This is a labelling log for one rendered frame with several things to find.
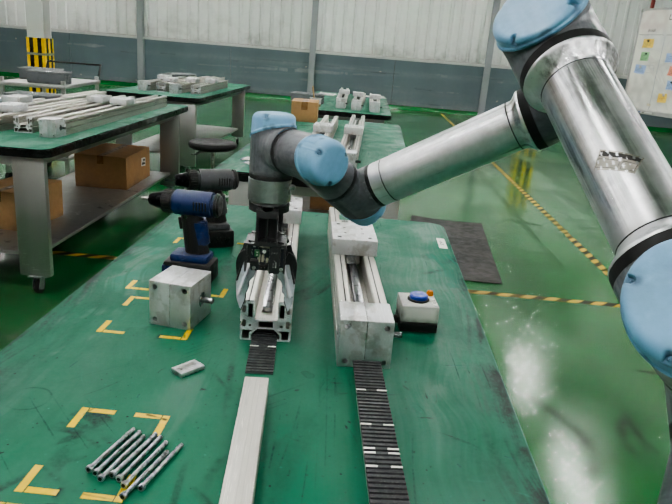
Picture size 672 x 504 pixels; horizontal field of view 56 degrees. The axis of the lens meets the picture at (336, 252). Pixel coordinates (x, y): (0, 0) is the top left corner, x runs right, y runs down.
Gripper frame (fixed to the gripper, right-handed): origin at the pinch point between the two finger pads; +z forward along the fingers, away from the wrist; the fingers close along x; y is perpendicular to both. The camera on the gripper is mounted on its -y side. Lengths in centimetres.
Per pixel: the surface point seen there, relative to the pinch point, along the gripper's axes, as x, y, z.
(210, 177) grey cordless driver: -20, -61, -10
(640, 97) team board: 338, -539, -22
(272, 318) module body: 1.4, -5.2, 5.4
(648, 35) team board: 336, -546, -81
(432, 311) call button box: 34.7, -12.2, 4.7
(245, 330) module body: -4.0, -7.6, 9.5
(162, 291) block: -20.8, -8.4, 2.5
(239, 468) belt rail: -0.1, 39.9, 6.8
